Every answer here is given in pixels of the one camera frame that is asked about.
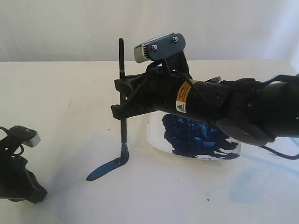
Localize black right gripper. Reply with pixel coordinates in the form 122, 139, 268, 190
111, 66, 199, 119

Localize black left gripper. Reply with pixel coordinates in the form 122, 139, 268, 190
0, 156, 48, 204

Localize black paintbrush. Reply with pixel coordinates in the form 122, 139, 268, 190
116, 38, 129, 167

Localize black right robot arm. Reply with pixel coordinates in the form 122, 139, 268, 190
111, 67, 299, 146

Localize white sheet of paper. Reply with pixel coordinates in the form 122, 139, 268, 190
41, 136, 236, 224

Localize white plate with blue paint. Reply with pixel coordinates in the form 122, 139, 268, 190
147, 112, 242, 160

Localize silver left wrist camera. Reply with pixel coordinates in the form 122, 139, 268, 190
8, 126, 41, 147

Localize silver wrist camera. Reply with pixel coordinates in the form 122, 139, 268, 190
134, 33, 186, 63
8, 126, 41, 147

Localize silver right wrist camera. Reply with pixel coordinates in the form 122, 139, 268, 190
134, 33, 186, 63

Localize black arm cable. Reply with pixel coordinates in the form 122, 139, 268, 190
260, 137, 299, 160

